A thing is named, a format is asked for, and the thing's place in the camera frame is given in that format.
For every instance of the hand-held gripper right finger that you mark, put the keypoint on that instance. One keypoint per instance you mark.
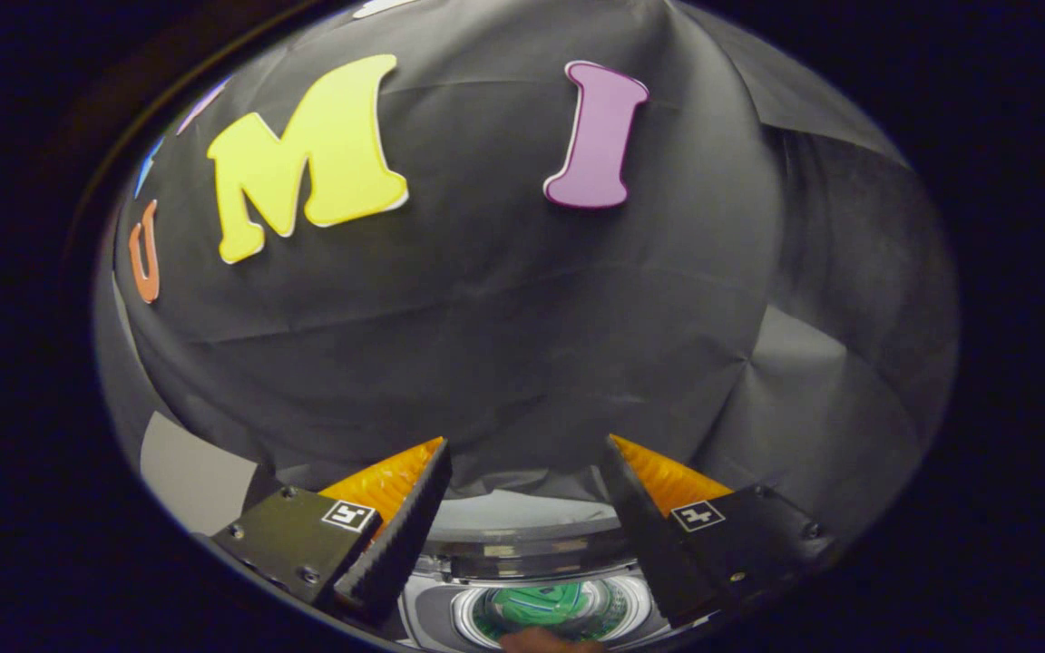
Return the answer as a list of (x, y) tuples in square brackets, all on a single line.
[(645, 544)]

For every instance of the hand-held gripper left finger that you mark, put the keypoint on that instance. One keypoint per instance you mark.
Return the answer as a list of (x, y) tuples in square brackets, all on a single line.
[(395, 553)]

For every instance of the grey washing machine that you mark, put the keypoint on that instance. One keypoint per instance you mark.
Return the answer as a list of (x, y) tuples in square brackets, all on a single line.
[(436, 608)]

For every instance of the green polo shirt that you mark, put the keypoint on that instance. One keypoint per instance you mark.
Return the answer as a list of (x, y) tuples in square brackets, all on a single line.
[(545, 606)]

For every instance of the dark washing machine lid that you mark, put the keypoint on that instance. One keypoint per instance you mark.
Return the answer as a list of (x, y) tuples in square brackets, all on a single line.
[(522, 553)]

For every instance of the grey cardboard box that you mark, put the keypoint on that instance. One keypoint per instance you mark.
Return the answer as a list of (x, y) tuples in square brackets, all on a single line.
[(196, 472)]

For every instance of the black backdrop cloth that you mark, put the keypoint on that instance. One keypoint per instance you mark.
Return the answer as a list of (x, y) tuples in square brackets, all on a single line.
[(486, 317)]

